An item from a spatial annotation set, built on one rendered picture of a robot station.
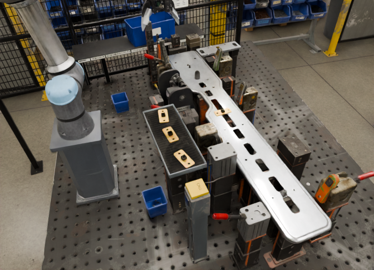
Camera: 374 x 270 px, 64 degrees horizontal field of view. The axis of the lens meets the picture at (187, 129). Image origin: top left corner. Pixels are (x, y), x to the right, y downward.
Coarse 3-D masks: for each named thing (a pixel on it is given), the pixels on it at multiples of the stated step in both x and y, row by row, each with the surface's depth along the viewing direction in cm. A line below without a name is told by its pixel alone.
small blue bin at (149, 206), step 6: (156, 186) 143; (144, 192) 142; (150, 192) 144; (156, 192) 145; (162, 192) 143; (144, 198) 139; (150, 198) 146; (156, 198) 148; (162, 198) 147; (150, 204) 146; (156, 204) 146; (162, 204) 136; (150, 210) 136; (156, 210) 138; (162, 210) 140; (150, 216) 139
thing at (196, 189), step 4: (196, 180) 99; (200, 180) 99; (188, 184) 98; (192, 184) 98; (196, 184) 98; (200, 184) 98; (204, 184) 98; (188, 188) 97; (192, 188) 97; (196, 188) 97; (200, 188) 97; (204, 188) 97; (188, 192) 97; (192, 192) 96; (196, 192) 96; (200, 192) 96; (204, 192) 96; (208, 192) 96; (192, 196) 95; (196, 196) 95; (200, 196) 96
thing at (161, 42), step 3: (159, 39) 164; (162, 39) 166; (165, 39) 165; (156, 42) 164; (159, 42) 164; (162, 42) 164; (162, 45) 165; (162, 48) 166; (165, 48) 167; (162, 51) 168; (165, 51) 168; (162, 54) 172; (165, 54) 169; (165, 57) 170; (165, 60) 171; (168, 60) 172; (165, 63) 173
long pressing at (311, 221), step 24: (192, 72) 178; (216, 96) 160; (216, 120) 145; (240, 120) 145; (240, 144) 133; (264, 144) 132; (240, 168) 123; (288, 168) 123; (264, 192) 114; (288, 192) 113; (288, 216) 106; (312, 216) 106; (288, 240) 100
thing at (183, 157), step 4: (176, 152) 108; (180, 152) 108; (184, 152) 108; (176, 156) 107; (180, 156) 107; (184, 156) 106; (188, 156) 107; (180, 160) 105; (184, 160) 105; (188, 160) 105; (192, 160) 105; (184, 164) 104; (192, 164) 104
